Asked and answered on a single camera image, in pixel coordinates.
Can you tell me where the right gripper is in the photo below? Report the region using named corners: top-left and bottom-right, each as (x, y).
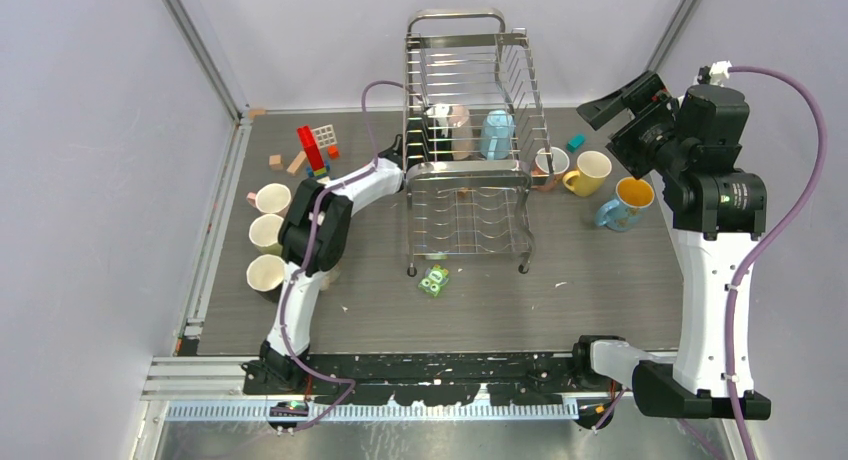
top-left (577, 69), bottom-right (690, 179)

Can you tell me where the pink upside-down cup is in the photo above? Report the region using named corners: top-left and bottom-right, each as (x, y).
top-left (448, 105), bottom-right (475, 161)

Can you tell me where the metal dish rack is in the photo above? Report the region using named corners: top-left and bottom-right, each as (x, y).
top-left (402, 7), bottom-right (554, 276)

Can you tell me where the yellow cup tier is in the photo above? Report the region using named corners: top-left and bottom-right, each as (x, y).
top-left (562, 151), bottom-right (612, 197)

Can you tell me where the salmon pink mug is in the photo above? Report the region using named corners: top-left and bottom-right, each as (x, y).
top-left (532, 147), bottom-right (570, 192)

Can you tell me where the blue upside-down cup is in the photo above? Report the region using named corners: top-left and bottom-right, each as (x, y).
top-left (594, 177), bottom-right (656, 232)

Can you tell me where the light pink mug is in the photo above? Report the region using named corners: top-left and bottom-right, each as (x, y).
top-left (246, 183), bottom-right (293, 217)

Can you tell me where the yellow mug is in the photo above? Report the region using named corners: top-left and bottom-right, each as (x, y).
top-left (248, 214), bottom-right (284, 255)

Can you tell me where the black mug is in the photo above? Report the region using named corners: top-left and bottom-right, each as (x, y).
top-left (246, 254), bottom-right (286, 302)

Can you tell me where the beige cup tier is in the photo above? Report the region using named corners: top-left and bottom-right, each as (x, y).
top-left (320, 265), bottom-right (341, 291)

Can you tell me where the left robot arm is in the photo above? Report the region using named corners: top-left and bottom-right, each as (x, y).
top-left (242, 135), bottom-right (427, 394)

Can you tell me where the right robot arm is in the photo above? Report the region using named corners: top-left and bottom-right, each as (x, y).
top-left (570, 62), bottom-right (772, 421)

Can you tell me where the light blue mug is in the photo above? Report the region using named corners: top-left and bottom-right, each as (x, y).
top-left (479, 110), bottom-right (515, 160)

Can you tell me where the teal block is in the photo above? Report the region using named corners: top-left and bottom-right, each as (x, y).
top-left (566, 134), bottom-right (586, 153)

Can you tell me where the white grid block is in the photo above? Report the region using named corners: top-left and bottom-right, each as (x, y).
top-left (311, 124), bottom-right (337, 149)

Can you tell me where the red block tower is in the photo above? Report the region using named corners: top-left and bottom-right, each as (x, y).
top-left (297, 126), bottom-right (329, 178)

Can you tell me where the wooden stick block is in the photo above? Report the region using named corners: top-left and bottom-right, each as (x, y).
top-left (286, 151), bottom-right (309, 176)

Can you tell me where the green owl toy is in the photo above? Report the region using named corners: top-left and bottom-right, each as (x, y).
top-left (418, 264), bottom-right (449, 297)

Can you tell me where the wooden cube block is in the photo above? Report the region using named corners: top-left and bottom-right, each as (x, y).
top-left (268, 154), bottom-right (285, 171)

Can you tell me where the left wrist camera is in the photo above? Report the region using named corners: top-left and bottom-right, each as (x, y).
top-left (425, 103), bottom-right (452, 122)

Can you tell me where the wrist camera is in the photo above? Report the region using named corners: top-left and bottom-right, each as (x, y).
top-left (425, 103), bottom-right (452, 122)
top-left (694, 61), bottom-right (732, 86)

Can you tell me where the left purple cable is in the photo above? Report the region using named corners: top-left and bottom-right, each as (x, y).
top-left (278, 79), bottom-right (407, 432)

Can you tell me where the purple cable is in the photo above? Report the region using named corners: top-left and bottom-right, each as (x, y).
top-left (278, 79), bottom-right (407, 432)
top-left (675, 66), bottom-right (829, 460)

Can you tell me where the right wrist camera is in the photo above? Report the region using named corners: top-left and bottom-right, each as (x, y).
top-left (694, 61), bottom-right (732, 86)

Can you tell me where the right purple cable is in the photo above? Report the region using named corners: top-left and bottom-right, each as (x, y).
top-left (675, 66), bottom-right (829, 460)

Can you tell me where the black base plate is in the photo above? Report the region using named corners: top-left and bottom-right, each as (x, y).
top-left (241, 350), bottom-right (639, 409)

